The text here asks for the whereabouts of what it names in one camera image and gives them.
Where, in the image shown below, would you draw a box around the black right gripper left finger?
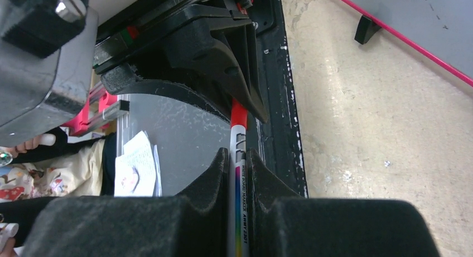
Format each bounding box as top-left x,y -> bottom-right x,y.
22,148 -> 229,256

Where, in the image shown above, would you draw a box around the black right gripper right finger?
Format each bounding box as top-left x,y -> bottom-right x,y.
247,149 -> 439,256

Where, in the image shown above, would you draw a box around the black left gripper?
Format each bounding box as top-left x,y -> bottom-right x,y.
94,0 -> 268,123

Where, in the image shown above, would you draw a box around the red capped whiteboard marker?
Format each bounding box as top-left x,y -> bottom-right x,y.
226,99 -> 250,256

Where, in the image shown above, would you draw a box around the red framed whiteboard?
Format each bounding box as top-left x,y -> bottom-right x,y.
341,0 -> 472,85

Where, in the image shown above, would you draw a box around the white paper sheets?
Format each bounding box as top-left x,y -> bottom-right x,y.
114,131 -> 162,197

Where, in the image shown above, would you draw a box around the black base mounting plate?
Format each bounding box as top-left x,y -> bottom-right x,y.
249,0 -> 308,197

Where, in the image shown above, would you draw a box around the red clamp with metal bar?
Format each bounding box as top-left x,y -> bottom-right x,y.
62,82 -> 129,137

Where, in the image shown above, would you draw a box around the seated person in background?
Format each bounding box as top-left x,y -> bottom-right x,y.
1,127 -> 117,256

